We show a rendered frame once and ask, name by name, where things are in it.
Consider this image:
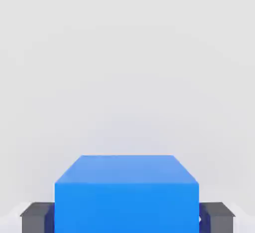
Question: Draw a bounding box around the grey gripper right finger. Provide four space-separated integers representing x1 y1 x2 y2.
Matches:
199 202 250 233

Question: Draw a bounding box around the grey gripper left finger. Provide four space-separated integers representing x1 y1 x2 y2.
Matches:
5 202 56 233

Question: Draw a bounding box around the small blue cube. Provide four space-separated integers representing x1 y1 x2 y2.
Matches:
54 154 200 233

